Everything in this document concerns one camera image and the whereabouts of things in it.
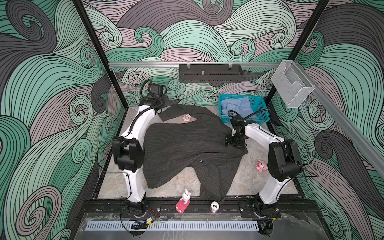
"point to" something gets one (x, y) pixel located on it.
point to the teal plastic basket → (258, 104)
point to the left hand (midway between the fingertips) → (165, 99)
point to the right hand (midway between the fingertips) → (230, 145)
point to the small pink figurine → (187, 117)
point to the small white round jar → (214, 206)
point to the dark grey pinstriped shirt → (193, 136)
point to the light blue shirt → (242, 106)
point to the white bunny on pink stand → (184, 202)
